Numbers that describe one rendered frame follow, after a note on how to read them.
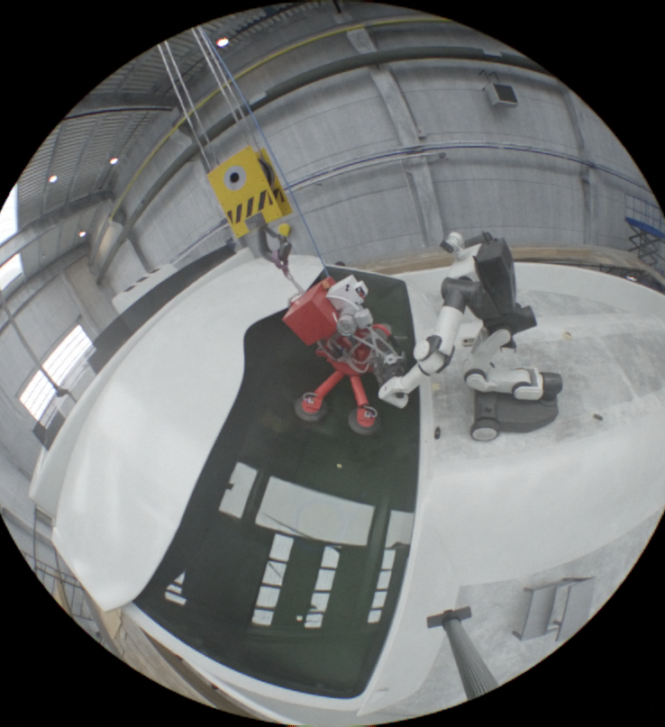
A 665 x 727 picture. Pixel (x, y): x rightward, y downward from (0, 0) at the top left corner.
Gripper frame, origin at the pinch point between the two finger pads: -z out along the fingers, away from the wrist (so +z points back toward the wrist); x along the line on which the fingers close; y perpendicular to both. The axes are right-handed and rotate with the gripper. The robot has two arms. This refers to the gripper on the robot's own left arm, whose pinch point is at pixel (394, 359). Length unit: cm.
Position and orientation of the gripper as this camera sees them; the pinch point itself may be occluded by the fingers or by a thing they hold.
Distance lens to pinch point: 115.3
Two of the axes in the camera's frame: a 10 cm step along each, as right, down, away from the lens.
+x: 7.8, -3.0, -5.5
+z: -2.2, 6.9, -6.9
